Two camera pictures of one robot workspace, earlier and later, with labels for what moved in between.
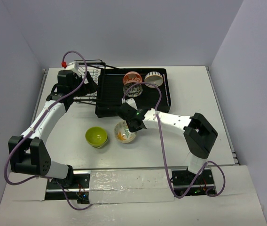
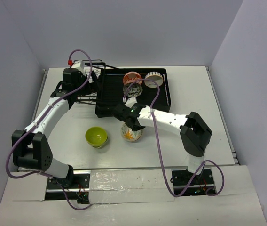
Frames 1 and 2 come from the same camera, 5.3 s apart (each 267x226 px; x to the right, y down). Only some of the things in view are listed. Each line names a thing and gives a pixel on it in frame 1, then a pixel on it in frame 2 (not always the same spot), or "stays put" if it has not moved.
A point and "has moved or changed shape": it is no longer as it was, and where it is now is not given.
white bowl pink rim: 153,77 stays put
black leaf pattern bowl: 134,91 stays put
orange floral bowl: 132,76 stays put
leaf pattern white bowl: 122,133 has moved or changed shape
